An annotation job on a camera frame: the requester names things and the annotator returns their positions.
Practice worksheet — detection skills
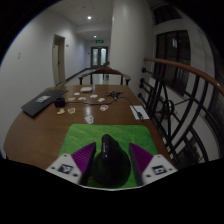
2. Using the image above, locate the glass double door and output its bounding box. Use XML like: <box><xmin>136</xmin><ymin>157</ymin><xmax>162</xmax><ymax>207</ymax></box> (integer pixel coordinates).
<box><xmin>90</xmin><ymin>45</ymin><xmax>110</xmax><ymax>70</ymax></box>

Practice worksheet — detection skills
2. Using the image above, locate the dark framed window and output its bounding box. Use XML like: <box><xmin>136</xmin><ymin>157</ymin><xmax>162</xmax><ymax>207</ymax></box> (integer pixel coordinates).
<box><xmin>154</xmin><ymin>29</ymin><xmax>193</xmax><ymax>97</ymax></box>

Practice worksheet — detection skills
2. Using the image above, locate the black closed laptop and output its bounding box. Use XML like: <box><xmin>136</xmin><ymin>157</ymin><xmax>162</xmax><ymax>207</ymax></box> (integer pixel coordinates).
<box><xmin>20</xmin><ymin>88</ymin><xmax>70</xmax><ymax>119</ymax></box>

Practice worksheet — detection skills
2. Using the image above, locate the open side doorway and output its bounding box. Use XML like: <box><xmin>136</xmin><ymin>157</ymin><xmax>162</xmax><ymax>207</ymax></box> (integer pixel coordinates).
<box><xmin>51</xmin><ymin>33</ymin><xmax>67</xmax><ymax>87</ymax></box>

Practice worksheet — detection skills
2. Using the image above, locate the wooden armchair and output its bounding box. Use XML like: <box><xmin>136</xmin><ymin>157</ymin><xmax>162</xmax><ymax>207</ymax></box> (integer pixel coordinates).
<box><xmin>77</xmin><ymin>65</ymin><xmax>132</xmax><ymax>86</ymax></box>

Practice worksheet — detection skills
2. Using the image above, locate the black railing with wooden handrail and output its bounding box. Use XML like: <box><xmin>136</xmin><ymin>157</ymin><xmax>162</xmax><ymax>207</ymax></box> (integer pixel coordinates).
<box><xmin>136</xmin><ymin>56</ymin><xmax>224</xmax><ymax>168</ymax></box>

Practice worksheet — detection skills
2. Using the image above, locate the small white patterned card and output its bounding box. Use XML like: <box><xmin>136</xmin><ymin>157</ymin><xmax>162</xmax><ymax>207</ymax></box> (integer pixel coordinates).
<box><xmin>83</xmin><ymin>115</ymin><xmax>95</xmax><ymax>125</ymax></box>

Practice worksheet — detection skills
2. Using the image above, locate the green mouse pad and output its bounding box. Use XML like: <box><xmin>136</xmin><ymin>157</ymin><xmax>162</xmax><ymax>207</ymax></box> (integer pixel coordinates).
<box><xmin>58</xmin><ymin>123</ymin><xmax>160</xmax><ymax>190</ymax></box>

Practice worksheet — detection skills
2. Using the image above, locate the black computer mouse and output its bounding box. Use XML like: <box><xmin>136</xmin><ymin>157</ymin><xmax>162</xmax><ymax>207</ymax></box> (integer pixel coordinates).
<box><xmin>91</xmin><ymin>134</ymin><xmax>132</xmax><ymax>189</ymax></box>

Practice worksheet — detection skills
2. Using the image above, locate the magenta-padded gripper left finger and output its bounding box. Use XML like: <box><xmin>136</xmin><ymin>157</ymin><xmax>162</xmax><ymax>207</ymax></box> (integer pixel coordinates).
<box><xmin>45</xmin><ymin>141</ymin><xmax>98</xmax><ymax>186</ymax></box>

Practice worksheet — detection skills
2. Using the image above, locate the small black box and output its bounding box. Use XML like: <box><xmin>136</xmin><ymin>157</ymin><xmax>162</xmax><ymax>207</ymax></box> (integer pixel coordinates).
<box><xmin>53</xmin><ymin>96</ymin><xmax>66</xmax><ymax>109</ymax></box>

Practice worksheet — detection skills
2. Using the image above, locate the small white box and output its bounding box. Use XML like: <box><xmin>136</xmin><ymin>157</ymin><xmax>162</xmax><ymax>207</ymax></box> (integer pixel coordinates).
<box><xmin>80</xmin><ymin>86</ymin><xmax>94</xmax><ymax>94</ymax></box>

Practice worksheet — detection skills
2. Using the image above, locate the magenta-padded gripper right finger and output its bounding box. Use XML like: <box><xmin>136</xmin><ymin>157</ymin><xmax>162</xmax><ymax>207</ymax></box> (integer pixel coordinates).
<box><xmin>128</xmin><ymin>142</ymin><xmax>179</xmax><ymax>187</ymax></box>

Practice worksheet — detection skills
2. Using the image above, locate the white paper sheet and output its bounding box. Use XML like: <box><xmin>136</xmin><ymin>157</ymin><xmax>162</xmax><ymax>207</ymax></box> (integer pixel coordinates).
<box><xmin>129</xmin><ymin>105</ymin><xmax>151</xmax><ymax>121</ymax></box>

